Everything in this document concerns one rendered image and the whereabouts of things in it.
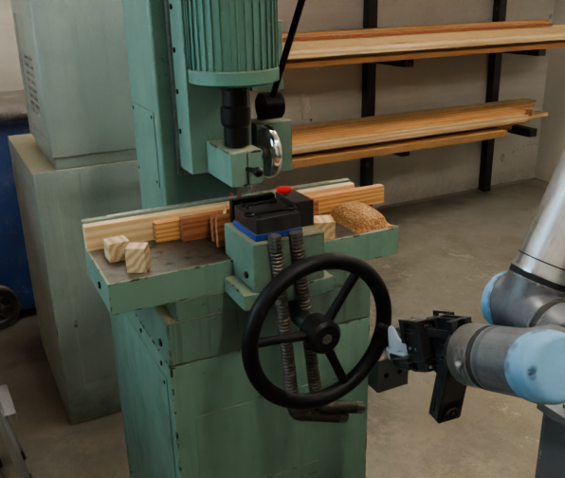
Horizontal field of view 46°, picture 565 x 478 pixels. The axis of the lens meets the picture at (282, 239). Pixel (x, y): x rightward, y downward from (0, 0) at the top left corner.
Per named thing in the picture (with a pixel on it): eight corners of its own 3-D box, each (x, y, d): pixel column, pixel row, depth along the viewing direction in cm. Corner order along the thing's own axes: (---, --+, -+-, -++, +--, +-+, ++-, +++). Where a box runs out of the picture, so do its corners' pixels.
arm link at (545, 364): (595, 401, 84) (535, 414, 80) (521, 385, 95) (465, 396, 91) (590, 325, 84) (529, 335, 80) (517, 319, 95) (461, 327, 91)
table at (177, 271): (122, 340, 108) (118, 306, 106) (85, 274, 134) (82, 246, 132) (428, 268, 133) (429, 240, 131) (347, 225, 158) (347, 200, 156)
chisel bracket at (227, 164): (232, 195, 132) (230, 153, 129) (208, 179, 144) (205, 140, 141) (266, 191, 135) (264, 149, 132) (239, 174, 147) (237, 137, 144)
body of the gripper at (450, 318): (432, 309, 110) (482, 313, 99) (441, 360, 110) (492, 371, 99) (393, 320, 107) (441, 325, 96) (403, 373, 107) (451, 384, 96)
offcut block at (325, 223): (335, 239, 132) (335, 221, 131) (314, 240, 132) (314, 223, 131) (330, 231, 137) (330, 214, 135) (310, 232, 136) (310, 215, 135)
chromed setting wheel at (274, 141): (273, 184, 149) (272, 129, 145) (250, 172, 160) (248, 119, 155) (285, 182, 150) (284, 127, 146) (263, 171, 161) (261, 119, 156)
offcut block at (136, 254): (146, 272, 119) (144, 248, 117) (126, 272, 119) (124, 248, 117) (150, 266, 122) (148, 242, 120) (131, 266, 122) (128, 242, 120)
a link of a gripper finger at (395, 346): (384, 321, 117) (415, 324, 108) (390, 354, 117) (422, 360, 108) (369, 324, 115) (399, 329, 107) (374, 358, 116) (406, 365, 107)
